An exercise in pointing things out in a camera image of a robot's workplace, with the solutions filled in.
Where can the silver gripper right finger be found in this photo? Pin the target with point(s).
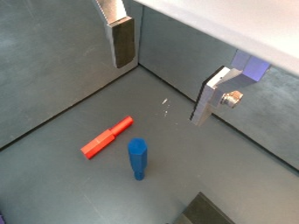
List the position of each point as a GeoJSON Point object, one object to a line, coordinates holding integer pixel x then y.
{"type": "Point", "coordinates": [219, 89]}

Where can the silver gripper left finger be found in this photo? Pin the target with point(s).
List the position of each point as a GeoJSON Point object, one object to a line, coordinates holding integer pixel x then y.
{"type": "Point", "coordinates": [121, 30]}

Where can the blue hexagonal peg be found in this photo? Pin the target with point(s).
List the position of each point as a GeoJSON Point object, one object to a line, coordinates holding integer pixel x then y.
{"type": "Point", "coordinates": [138, 157]}

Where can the red hexagonal peg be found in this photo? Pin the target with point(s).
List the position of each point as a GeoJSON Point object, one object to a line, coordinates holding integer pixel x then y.
{"type": "Point", "coordinates": [106, 138]}

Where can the black block holder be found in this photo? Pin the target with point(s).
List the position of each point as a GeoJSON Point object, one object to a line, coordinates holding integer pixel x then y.
{"type": "Point", "coordinates": [202, 212]}

